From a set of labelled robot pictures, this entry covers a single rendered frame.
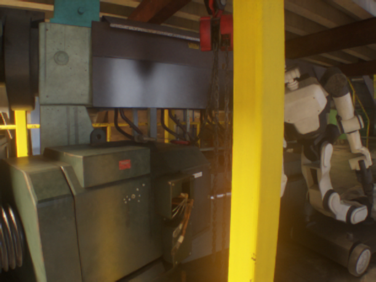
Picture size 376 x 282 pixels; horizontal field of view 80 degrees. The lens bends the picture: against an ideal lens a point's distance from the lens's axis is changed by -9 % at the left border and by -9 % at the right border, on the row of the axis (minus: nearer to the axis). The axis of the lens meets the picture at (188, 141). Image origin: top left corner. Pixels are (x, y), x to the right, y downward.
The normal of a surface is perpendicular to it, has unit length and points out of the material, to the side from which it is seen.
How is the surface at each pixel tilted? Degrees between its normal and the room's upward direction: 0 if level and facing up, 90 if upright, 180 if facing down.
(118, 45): 78
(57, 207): 90
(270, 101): 90
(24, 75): 114
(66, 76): 90
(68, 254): 90
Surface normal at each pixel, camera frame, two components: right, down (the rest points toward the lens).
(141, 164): 0.77, 0.06
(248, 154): -0.86, 0.05
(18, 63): 0.50, 0.31
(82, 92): 0.51, 0.08
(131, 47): 0.50, -0.13
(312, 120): -0.33, 0.50
